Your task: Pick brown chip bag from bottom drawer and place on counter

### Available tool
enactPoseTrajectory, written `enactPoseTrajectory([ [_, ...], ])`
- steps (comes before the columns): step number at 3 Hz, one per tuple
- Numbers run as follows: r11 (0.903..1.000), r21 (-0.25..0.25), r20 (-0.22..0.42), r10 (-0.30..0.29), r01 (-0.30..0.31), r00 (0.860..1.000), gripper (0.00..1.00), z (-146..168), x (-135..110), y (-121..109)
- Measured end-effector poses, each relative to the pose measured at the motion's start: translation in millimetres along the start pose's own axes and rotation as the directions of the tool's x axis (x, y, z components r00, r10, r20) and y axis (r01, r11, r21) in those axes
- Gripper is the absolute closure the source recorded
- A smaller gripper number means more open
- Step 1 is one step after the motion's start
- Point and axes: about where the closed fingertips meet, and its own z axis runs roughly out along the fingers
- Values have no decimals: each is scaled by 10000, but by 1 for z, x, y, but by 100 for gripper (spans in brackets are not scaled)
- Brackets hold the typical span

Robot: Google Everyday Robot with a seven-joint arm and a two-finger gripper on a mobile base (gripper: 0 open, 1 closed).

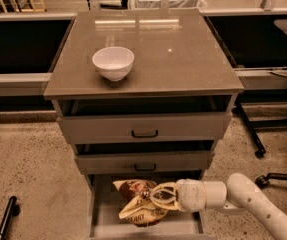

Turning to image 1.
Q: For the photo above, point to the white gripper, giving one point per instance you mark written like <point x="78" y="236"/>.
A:
<point x="189" y="195"/>

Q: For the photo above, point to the brown chip bag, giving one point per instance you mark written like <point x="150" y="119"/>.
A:
<point x="139" y="210"/>

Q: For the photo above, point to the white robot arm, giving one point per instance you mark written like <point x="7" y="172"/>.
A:
<point x="239" y="192"/>

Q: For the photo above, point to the grey middle drawer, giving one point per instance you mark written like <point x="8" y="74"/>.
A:
<point x="120" y="158"/>

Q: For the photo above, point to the grey drawer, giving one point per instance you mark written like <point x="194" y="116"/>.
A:
<point x="120" y="158"/>
<point x="107" y="203"/>
<point x="95" y="121"/>

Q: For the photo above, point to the grey bottom drawer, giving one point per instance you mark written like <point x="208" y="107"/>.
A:
<point x="107" y="203"/>

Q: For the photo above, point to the grey drawer cabinet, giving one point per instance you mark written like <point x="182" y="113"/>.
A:
<point x="175" y="53"/>

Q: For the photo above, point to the grey top drawer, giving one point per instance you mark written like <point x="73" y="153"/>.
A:
<point x="95" y="121"/>

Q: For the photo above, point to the black chair leg caster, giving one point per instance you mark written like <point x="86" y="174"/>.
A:
<point x="264" y="180"/>

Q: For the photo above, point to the white ceramic bowl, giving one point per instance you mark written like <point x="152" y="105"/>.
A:
<point x="113" y="63"/>

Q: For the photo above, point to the black stand leg left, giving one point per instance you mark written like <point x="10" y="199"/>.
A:
<point x="12" y="210"/>

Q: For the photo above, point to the black middle drawer handle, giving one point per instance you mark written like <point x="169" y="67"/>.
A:
<point x="145" y="167"/>

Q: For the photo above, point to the black drawer handle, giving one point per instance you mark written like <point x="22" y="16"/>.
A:
<point x="145" y="167"/>
<point x="139" y="135"/>

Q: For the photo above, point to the black top drawer handle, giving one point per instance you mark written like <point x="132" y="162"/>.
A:
<point x="139" y="135"/>

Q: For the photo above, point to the black table leg frame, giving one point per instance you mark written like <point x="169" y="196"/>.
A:
<point x="253" y="126"/>

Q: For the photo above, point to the wire mesh basket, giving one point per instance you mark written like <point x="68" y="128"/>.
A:
<point x="173" y="4"/>

